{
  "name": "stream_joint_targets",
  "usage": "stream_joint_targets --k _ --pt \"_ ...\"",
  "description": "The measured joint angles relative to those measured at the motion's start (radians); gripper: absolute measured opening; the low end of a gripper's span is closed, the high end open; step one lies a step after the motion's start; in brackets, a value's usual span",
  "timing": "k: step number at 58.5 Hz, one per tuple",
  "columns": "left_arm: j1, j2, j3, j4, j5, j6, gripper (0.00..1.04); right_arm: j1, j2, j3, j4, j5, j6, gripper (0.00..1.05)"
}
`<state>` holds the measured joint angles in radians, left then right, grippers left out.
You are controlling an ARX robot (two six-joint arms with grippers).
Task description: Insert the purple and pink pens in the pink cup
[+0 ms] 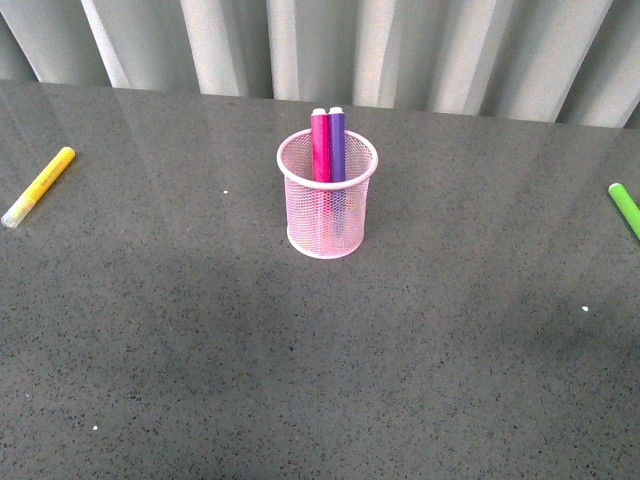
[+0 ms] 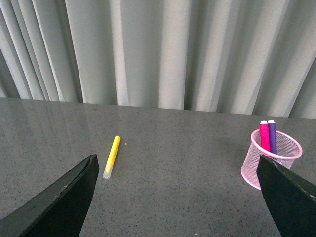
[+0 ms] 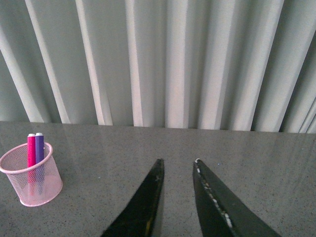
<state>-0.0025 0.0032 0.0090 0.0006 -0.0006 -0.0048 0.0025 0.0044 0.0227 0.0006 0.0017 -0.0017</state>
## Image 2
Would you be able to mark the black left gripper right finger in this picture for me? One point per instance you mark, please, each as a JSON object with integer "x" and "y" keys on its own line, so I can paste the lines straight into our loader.
{"x": 291, "y": 199}

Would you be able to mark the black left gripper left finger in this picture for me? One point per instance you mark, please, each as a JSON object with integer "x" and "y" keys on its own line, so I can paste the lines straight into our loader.
{"x": 59, "y": 210}

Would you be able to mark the purple marker pen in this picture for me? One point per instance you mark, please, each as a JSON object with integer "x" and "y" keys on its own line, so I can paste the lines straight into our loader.
{"x": 272, "y": 136}

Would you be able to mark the pink marker pen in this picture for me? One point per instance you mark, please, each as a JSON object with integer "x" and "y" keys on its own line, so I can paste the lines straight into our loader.
{"x": 264, "y": 135}

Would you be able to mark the pink mesh pen cup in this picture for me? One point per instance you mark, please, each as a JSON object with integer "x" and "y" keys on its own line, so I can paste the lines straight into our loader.
{"x": 288, "y": 150}

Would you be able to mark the yellow marker pen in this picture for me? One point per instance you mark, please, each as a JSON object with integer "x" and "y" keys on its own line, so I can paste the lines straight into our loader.
{"x": 111, "y": 158}

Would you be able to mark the grey pleated curtain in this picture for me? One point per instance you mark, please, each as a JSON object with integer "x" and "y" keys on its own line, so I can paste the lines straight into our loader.
{"x": 252, "y": 57}

